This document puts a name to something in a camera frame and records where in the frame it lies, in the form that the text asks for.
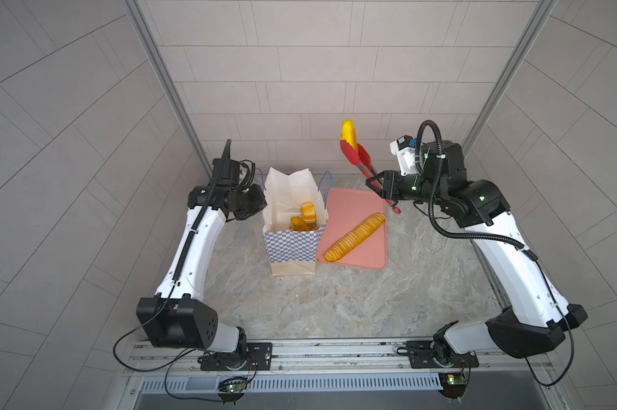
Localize red tongs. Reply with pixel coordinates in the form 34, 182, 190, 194
339, 139, 402, 215

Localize checkered paper bag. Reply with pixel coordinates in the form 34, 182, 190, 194
262, 167, 332, 277

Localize long oval bread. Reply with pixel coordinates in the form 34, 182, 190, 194
290, 216, 313, 232

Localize ring doughnut bread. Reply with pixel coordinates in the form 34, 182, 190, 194
301, 202, 317, 225

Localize small yellow bread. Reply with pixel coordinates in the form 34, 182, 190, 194
341, 120, 358, 151

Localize long ridged bread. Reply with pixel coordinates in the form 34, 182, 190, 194
324, 213, 386, 262

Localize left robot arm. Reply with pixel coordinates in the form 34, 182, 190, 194
136, 184, 267, 367

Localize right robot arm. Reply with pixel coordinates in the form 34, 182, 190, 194
366, 136, 588, 360

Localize pink tray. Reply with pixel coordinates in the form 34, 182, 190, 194
318, 188, 387, 270

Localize left circuit board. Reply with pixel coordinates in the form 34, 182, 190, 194
218, 377, 249, 394

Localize circuit board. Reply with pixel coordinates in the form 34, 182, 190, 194
218, 377, 249, 394
438, 373, 468, 400

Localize right circuit board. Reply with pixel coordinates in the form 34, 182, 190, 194
438, 373, 468, 400

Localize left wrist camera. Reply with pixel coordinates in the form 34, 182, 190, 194
213, 158, 256, 191

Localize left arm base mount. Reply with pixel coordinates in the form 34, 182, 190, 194
197, 342, 272, 372

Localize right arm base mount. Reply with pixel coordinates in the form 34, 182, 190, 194
396, 340, 479, 369

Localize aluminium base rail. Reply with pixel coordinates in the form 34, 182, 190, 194
116, 338, 559, 380

